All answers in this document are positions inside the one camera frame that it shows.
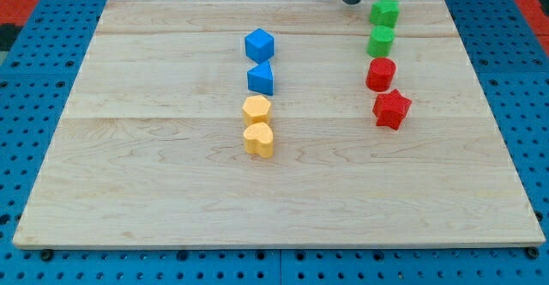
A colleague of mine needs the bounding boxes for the red star block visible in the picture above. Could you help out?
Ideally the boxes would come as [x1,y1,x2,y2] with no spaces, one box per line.
[372,89,412,130]

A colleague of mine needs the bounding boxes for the green star block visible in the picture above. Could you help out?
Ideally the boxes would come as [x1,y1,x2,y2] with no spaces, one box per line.
[369,0,400,28]

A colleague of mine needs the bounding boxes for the yellow heart block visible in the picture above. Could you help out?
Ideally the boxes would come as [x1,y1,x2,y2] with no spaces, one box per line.
[243,122,274,158]

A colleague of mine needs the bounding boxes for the yellow hexagon block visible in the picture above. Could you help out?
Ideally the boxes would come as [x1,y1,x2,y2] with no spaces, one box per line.
[242,95,272,126]

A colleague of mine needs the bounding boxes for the blue triangle block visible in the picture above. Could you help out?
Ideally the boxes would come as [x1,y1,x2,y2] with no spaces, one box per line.
[247,61,274,96]

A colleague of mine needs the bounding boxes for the blue cube block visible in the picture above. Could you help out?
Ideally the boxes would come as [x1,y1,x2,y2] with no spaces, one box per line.
[244,28,275,64]

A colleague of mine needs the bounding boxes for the red cylinder block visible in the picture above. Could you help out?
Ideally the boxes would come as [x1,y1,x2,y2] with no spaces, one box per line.
[365,58,396,92]

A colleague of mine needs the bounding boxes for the wooden board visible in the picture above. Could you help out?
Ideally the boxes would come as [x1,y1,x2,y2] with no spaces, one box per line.
[13,0,545,250]

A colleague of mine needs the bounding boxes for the green cylinder block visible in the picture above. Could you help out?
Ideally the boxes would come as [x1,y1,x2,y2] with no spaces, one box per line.
[366,26,395,58]

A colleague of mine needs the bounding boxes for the blue perforated base panel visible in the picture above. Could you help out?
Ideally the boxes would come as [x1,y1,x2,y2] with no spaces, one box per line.
[1,0,548,284]

